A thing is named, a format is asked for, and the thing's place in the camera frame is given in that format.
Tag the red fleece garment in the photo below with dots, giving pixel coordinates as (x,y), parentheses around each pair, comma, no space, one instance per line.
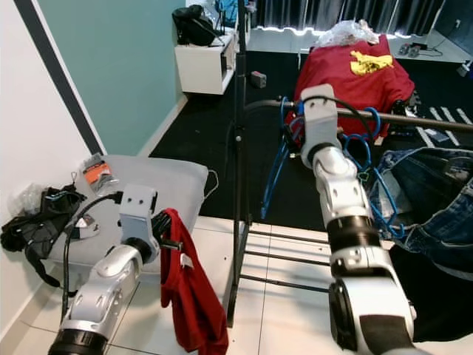
(192,296)

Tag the blue plastic clothes hanger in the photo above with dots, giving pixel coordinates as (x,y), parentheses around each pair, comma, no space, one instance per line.
(377,192)
(275,166)

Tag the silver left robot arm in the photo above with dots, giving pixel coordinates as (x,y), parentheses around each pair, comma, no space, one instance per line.
(107,296)

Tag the grey cushioned ottoman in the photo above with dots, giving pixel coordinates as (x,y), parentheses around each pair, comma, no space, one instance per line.
(155,174)

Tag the small silver packet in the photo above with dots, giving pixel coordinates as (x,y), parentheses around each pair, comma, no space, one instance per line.
(85,225)

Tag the orange plastic packet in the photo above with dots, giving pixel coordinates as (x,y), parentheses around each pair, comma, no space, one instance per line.
(98,174)

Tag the black metal clothes rack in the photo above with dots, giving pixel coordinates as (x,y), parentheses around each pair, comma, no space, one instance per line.
(240,111)

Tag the white low cabinet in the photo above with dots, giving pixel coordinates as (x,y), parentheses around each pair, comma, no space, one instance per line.
(203,70)

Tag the black backpack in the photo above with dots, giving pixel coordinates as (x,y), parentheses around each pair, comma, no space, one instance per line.
(196,28)

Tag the blue bag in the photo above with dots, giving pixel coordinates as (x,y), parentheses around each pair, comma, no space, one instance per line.
(229,11)

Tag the red cover with yellow print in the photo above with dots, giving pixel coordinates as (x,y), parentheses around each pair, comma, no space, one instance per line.
(377,89)

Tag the blue denim garment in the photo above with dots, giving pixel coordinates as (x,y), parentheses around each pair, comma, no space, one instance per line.
(429,200)

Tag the crumpled clear plastic bag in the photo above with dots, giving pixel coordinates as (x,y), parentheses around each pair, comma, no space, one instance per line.
(347,33)

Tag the dark curtains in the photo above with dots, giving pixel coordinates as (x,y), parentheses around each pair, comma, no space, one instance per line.
(340,13)

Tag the grey power strip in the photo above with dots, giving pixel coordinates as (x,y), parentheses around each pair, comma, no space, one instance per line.
(414,50)

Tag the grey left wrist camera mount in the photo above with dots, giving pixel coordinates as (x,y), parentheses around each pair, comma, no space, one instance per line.
(139,209)

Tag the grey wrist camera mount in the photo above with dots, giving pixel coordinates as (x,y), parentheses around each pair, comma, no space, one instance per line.
(319,115)
(139,209)

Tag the black wall trim strip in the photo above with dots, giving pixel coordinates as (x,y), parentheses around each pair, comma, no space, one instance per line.
(59,78)

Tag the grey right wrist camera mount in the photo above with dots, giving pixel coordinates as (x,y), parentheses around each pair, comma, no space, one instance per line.
(319,115)

